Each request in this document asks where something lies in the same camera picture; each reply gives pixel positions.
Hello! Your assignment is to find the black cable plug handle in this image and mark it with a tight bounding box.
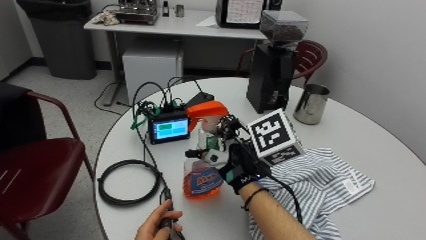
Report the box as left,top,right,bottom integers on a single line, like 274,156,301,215
157,187,186,240

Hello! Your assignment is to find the orange spray bottle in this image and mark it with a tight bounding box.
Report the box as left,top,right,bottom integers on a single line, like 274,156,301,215
182,100,232,200

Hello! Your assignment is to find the white marker cube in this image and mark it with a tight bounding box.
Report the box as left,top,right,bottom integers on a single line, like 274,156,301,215
246,108,306,167

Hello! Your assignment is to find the black power adapter box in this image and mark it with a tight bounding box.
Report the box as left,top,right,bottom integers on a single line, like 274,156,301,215
182,91,217,110

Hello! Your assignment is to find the small black screen device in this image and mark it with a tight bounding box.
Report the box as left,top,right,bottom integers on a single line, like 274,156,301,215
146,111,193,146

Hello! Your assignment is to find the black coffee grinder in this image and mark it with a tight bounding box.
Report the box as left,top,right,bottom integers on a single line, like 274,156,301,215
245,9,310,115

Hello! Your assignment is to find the steel milk pitcher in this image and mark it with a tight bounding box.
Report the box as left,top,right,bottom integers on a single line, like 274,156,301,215
292,83,333,126

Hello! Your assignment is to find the black wrist band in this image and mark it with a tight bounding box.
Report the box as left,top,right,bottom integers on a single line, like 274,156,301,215
241,187,272,212

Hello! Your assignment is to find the white cabinet box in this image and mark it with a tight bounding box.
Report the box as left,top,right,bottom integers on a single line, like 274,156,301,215
121,45,185,105

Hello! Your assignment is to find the striped grey white cloth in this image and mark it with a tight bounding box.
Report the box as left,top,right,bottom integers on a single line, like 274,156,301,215
246,147,377,240

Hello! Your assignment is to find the dark red round-back chair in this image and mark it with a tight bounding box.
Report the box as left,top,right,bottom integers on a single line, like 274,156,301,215
234,39,329,90

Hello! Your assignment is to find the dark red armchair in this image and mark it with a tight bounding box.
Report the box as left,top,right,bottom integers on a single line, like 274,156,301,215
0,83,97,240

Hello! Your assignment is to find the white paper sheet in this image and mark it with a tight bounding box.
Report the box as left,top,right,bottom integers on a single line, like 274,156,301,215
194,15,222,29

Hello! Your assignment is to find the white rectangular side table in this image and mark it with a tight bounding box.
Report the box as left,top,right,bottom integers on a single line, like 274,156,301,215
82,8,268,108

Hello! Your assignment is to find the black appliance with paper sheet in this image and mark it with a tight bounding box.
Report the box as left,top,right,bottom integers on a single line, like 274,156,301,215
214,0,269,30

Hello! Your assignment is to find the steel espresso machine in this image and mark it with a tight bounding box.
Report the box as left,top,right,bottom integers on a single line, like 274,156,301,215
114,0,161,26

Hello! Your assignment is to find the crumpled beige rag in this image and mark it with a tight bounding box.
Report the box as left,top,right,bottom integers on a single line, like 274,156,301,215
90,9,121,27

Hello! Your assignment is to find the grey trash bin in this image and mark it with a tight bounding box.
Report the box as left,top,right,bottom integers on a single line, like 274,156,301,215
16,0,98,81

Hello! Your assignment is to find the small white glove camera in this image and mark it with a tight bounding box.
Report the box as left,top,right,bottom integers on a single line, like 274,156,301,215
184,148,229,165

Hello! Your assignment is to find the coiled black cable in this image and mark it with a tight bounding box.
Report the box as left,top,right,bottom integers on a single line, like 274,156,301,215
96,159,164,207

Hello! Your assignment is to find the green cables bundle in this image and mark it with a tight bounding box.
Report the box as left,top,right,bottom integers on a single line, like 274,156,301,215
129,98,185,131

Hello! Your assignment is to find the black glove cable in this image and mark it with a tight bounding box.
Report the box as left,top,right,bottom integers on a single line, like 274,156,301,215
265,174,305,225

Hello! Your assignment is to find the black floor cable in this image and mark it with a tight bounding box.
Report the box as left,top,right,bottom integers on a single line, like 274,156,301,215
93,79,134,117

